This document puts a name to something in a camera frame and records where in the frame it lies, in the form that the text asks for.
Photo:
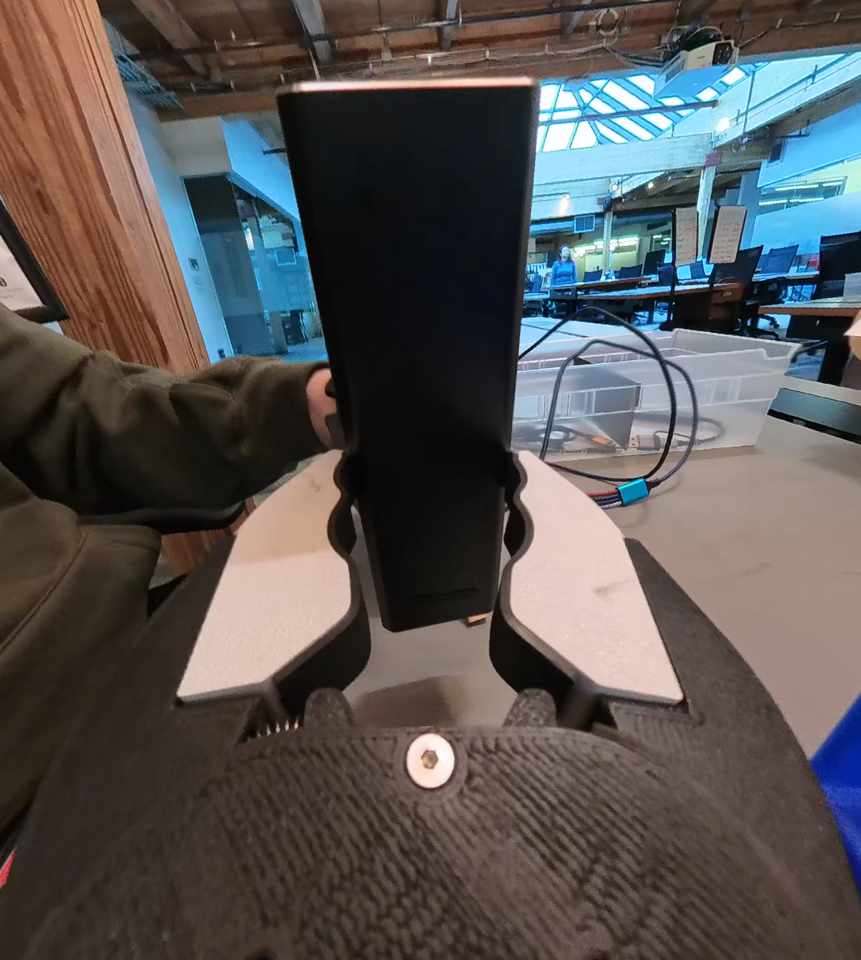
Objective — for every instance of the wooden pillar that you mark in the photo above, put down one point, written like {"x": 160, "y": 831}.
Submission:
{"x": 78, "y": 187}

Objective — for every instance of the paper flip chart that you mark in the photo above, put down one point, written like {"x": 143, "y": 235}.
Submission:
{"x": 727, "y": 234}
{"x": 686, "y": 236}

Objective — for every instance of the skylight window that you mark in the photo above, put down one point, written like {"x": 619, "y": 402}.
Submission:
{"x": 625, "y": 112}

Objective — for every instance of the grey metal divider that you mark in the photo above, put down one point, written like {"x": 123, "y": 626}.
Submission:
{"x": 610, "y": 405}

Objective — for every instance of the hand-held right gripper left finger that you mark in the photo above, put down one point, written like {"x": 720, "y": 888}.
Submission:
{"x": 273, "y": 600}

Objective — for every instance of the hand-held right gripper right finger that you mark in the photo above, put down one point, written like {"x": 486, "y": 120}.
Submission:
{"x": 588, "y": 600}

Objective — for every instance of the black flat panel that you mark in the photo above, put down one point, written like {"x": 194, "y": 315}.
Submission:
{"x": 843, "y": 416}

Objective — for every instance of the person's left forearm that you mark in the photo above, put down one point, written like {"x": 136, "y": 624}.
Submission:
{"x": 205, "y": 427}

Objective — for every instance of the ceiling projector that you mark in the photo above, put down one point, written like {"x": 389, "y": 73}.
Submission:
{"x": 700, "y": 60}

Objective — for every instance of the black USB hub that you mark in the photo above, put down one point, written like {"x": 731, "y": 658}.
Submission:
{"x": 415, "y": 337}

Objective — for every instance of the person's left hand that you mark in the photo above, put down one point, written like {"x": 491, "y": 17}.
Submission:
{"x": 323, "y": 409}

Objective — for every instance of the clear plastic bin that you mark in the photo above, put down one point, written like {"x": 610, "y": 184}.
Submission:
{"x": 730, "y": 390}

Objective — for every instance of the person's olive sweatshirt torso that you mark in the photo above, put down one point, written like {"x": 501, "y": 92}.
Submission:
{"x": 18, "y": 600}

